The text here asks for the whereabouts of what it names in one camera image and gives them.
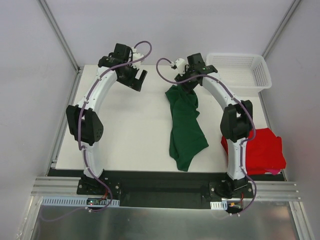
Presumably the white plastic basket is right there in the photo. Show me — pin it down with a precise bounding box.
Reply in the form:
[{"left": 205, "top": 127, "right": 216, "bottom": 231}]
[{"left": 206, "top": 53, "right": 272, "bottom": 97}]

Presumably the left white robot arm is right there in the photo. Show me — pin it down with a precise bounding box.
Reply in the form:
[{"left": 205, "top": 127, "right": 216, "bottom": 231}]
[{"left": 66, "top": 43, "right": 150, "bottom": 195}]

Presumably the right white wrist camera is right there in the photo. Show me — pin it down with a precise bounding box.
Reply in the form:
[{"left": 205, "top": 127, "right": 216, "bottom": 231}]
[{"left": 169, "top": 58, "right": 187, "bottom": 76}]

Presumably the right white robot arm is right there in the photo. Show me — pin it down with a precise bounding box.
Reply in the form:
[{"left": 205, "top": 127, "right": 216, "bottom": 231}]
[{"left": 170, "top": 53, "right": 253, "bottom": 198}]

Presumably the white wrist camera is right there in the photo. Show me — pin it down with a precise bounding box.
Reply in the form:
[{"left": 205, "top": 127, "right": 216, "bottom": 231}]
[
  {"left": 169, "top": 58, "right": 187, "bottom": 76},
  {"left": 131, "top": 48, "right": 144, "bottom": 70}
]

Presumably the pink folded t shirt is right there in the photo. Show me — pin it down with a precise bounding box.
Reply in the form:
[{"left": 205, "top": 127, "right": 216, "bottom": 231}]
[{"left": 265, "top": 169, "right": 281, "bottom": 175}]

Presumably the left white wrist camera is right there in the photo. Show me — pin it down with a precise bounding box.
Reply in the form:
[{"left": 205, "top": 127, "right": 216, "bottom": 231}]
[{"left": 131, "top": 48, "right": 144, "bottom": 70}]

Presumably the red folded t shirt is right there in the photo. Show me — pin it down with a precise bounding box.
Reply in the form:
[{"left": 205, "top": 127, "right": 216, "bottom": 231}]
[{"left": 221, "top": 128, "right": 287, "bottom": 180}]

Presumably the right white cable duct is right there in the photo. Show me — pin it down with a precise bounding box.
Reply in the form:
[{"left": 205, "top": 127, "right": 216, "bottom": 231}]
[{"left": 210, "top": 200, "right": 228, "bottom": 211}]

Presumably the aluminium frame rail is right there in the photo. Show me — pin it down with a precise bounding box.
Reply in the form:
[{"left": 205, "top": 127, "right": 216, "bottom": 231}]
[{"left": 31, "top": 176, "right": 303, "bottom": 202}]

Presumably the green t shirt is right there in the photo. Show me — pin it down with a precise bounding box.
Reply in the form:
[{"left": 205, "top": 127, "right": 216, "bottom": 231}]
[{"left": 165, "top": 85, "right": 209, "bottom": 172}]

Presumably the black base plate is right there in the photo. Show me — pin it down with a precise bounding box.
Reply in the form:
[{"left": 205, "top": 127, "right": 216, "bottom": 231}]
[{"left": 76, "top": 170, "right": 254, "bottom": 209}]

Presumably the white cable duct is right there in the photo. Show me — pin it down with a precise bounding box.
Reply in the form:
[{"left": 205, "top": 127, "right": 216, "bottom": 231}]
[
  {"left": 42, "top": 196, "right": 120, "bottom": 208},
  {"left": 210, "top": 200, "right": 228, "bottom": 211}
]

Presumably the left white cable duct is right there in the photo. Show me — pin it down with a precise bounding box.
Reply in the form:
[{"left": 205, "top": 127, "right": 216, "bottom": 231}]
[{"left": 42, "top": 196, "right": 120, "bottom": 208}]

